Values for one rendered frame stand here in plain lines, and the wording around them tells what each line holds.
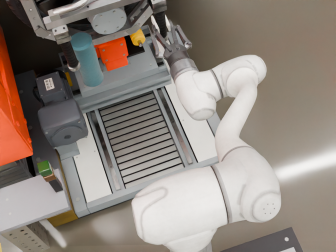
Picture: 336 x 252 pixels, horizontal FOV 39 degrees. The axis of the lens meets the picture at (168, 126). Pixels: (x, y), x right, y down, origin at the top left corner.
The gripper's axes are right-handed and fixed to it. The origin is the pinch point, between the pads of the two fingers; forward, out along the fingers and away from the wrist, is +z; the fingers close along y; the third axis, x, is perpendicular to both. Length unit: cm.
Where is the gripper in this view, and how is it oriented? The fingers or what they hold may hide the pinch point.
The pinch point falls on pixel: (160, 23)
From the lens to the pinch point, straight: 173.8
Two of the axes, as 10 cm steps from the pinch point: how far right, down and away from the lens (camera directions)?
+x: -0.7, -4.8, -8.7
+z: -3.4, -8.1, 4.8
